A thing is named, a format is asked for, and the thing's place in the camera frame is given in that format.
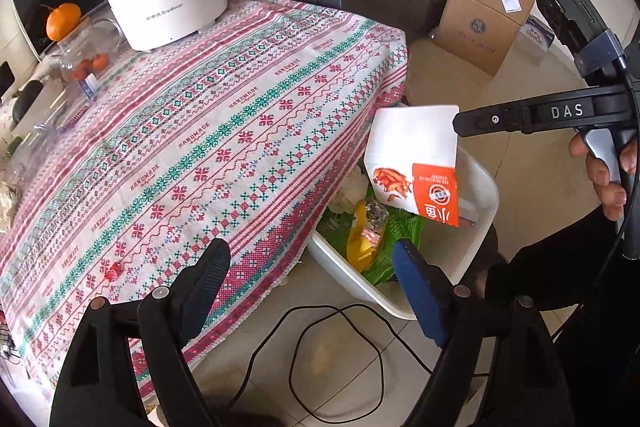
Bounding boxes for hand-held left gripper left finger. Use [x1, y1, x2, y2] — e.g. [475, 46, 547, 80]
[47, 237, 233, 427]

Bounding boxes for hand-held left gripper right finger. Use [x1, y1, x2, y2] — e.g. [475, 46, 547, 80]
[391, 239, 576, 427]

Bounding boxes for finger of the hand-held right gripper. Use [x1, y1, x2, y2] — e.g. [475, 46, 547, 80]
[452, 99, 531, 138]

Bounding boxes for white plastic bin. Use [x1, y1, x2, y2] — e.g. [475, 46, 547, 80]
[306, 104, 500, 320]

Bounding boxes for green snack wrapper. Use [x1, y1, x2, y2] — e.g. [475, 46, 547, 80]
[320, 187, 426, 285]

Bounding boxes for yellow snack wrapper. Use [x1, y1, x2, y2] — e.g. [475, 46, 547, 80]
[345, 199, 388, 273]

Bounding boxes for orange white snack bag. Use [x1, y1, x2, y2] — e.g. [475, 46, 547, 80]
[364, 105, 461, 228]

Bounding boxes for white tissue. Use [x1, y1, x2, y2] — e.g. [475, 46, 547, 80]
[327, 164, 371, 215]

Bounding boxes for person's right forearm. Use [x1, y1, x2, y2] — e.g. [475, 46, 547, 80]
[482, 207, 640, 358]

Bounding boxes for person's right hand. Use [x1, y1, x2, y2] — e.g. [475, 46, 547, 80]
[569, 127, 628, 222]

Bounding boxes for blue white packet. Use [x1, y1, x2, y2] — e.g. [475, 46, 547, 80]
[517, 16, 556, 52]

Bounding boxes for large cardboard box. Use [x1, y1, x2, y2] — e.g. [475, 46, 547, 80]
[432, 0, 533, 78]

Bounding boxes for patterned red green tablecloth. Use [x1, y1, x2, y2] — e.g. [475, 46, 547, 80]
[0, 0, 410, 403]

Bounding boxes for crushed clear plastic bottle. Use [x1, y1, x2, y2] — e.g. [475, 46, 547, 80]
[10, 74, 101, 178]

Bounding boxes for large orange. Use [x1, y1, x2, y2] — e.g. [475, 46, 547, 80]
[46, 3, 82, 42]

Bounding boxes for black floor cable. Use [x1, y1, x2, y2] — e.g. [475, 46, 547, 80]
[235, 304, 491, 423]

